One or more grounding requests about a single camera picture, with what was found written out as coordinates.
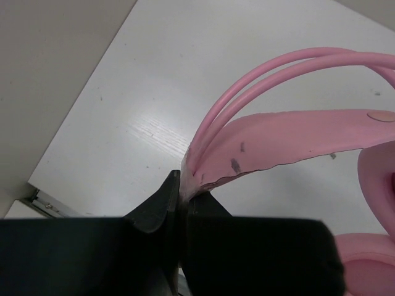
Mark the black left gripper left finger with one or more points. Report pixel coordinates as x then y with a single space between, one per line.
135 254

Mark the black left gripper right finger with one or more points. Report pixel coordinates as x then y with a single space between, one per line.
234 255

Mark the pink headphones with cable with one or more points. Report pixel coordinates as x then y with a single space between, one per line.
225 148

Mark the aluminium side rail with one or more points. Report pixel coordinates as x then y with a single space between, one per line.
48 206

